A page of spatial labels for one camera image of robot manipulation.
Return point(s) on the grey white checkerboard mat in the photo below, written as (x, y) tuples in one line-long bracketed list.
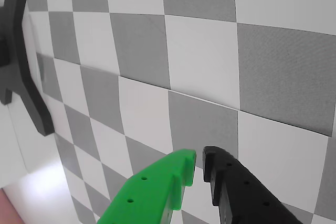
[(204, 51)]

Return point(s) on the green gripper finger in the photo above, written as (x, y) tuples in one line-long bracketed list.
[(152, 195)]

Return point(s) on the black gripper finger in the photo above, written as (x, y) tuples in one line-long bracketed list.
[(241, 197)]

